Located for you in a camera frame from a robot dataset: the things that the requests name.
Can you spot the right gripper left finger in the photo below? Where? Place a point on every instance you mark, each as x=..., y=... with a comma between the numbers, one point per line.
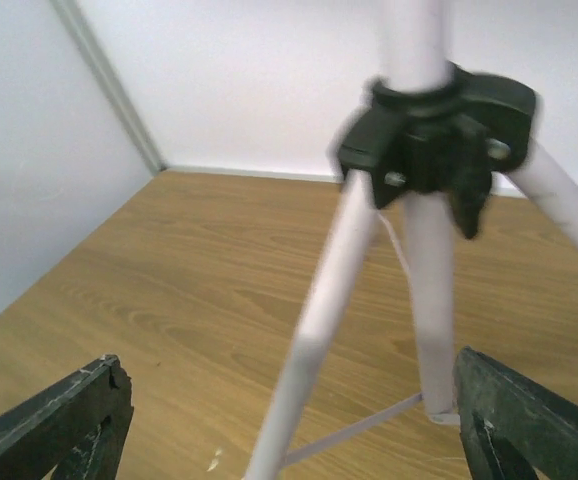
x=74, y=429

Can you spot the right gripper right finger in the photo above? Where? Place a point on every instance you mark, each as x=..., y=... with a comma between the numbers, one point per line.
x=510, y=426

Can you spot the white music stand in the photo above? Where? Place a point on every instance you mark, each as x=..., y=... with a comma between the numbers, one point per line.
x=433, y=136

